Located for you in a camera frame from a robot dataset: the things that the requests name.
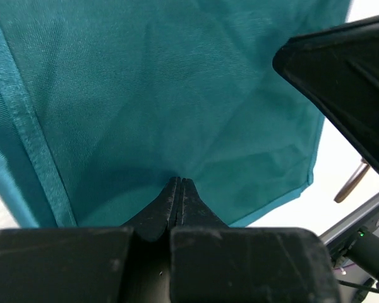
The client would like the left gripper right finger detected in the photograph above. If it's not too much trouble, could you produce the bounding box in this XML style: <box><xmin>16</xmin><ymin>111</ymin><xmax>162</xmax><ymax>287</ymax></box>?
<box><xmin>170</xmin><ymin>179</ymin><xmax>340</xmax><ymax>302</ymax></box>

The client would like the teal cloth napkin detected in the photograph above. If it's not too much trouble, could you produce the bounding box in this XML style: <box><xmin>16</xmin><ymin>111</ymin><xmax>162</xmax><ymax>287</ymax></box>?
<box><xmin>0</xmin><ymin>1</ymin><xmax>350</xmax><ymax>227</ymax></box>

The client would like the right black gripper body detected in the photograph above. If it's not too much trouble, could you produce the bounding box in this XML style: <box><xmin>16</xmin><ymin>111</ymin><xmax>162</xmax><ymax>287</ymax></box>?
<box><xmin>272</xmin><ymin>15</ymin><xmax>379</xmax><ymax>174</ymax></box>

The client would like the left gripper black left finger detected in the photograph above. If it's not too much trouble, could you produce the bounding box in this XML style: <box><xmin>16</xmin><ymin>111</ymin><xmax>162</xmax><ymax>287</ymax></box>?
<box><xmin>0</xmin><ymin>177</ymin><xmax>181</xmax><ymax>302</ymax></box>

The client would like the brown wooden spoon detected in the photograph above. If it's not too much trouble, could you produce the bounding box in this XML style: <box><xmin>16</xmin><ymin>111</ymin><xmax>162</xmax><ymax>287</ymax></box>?
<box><xmin>334</xmin><ymin>158</ymin><xmax>371</xmax><ymax>203</ymax></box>

